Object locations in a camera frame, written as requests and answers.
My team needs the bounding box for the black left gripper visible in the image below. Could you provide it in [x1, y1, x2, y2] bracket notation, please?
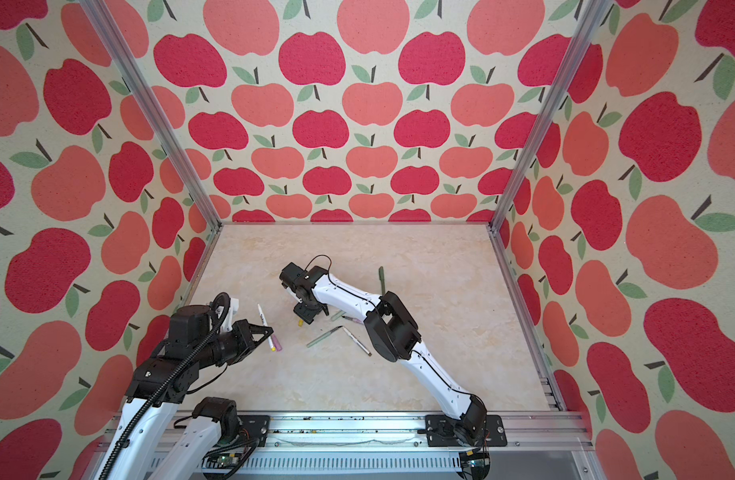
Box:
[194, 318, 275, 368]

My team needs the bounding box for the white yellow-tipped pen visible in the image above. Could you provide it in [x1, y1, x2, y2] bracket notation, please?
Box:
[257, 304, 278, 352]

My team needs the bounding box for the dark green pen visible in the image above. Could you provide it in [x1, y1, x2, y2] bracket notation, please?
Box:
[379, 266, 387, 297]

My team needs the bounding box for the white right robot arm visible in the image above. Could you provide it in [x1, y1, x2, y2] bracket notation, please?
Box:
[280, 262, 487, 447]

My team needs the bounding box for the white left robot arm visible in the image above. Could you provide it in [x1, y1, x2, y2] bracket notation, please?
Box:
[95, 292, 274, 479]

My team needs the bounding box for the light green pen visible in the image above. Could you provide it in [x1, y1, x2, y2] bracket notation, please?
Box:
[307, 325, 343, 348]

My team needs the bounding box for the white brown-tipped pen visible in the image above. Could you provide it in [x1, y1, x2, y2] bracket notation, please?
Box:
[342, 326, 373, 356]

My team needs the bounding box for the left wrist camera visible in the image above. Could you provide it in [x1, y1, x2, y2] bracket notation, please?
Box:
[220, 297, 240, 333]

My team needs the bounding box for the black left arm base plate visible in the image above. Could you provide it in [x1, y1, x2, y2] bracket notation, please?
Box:
[221, 414, 271, 448]

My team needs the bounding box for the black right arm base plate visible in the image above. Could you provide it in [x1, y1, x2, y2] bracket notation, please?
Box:
[423, 414, 507, 448]

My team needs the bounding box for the aluminium left rear corner post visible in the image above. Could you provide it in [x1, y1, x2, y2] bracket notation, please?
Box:
[80, 1, 223, 235]

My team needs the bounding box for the aluminium corner post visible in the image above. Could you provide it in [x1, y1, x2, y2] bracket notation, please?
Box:
[487, 0, 613, 238]
[80, 1, 223, 235]

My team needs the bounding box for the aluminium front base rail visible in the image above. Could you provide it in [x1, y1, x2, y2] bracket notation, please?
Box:
[84, 410, 603, 480]

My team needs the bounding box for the aluminium right rear corner post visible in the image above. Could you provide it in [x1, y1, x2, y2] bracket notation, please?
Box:
[487, 0, 613, 238]

